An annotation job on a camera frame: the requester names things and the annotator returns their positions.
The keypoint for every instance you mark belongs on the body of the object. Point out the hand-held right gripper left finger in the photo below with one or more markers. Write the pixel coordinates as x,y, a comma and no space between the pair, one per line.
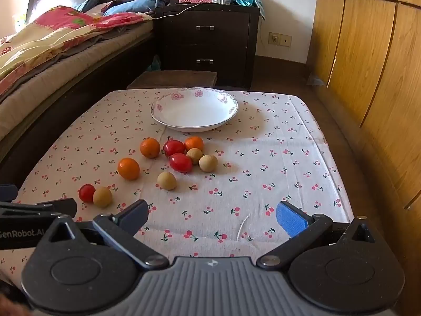
135,211

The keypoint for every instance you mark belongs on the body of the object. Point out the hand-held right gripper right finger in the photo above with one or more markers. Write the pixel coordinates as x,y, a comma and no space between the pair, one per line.
290,219

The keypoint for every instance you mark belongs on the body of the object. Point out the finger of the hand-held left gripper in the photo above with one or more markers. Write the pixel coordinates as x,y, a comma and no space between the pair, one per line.
8,192
62,205

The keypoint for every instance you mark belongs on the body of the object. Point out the small red cherry tomato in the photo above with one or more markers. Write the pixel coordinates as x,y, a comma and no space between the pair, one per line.
86,193

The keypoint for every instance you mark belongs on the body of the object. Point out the orange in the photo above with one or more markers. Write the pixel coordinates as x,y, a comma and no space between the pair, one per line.
128,168
194,143
150,147

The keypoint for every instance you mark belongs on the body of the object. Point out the large red tomato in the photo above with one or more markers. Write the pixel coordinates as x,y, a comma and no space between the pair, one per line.
181,163
173,147

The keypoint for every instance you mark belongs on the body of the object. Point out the white floral rim plate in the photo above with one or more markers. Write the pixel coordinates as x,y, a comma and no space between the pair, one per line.
194,112

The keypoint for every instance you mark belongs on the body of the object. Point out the white thread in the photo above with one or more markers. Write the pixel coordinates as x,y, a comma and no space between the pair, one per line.
243,225

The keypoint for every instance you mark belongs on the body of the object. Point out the cherry print tablecloth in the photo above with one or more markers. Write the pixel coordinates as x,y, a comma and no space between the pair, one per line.
263,171

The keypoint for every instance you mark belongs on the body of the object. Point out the dark wooden bed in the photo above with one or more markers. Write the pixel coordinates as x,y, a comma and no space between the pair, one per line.
82,82

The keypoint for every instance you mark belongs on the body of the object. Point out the wooden stool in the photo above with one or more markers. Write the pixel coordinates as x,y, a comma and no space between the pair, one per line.
171,79

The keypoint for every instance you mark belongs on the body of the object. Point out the small green bag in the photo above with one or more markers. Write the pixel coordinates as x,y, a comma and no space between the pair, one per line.
155,63

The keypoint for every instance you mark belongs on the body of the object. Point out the floral blanket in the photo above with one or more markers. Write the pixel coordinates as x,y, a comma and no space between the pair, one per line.
49,36

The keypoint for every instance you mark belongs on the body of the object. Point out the dark wooden nightstand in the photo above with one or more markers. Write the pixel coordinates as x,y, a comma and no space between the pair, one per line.
210,46

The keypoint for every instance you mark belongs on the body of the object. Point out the wooden wardrobe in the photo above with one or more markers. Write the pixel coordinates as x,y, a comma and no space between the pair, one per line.
371,56

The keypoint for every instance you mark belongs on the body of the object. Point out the dark teal pillow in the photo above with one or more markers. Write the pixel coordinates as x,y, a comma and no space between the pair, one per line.
87,4

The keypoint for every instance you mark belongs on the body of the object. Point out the blue pillow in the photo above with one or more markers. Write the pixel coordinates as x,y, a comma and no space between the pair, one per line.
135,6

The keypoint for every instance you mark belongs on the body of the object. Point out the wall socket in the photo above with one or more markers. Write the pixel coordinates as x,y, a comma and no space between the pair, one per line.
279,39

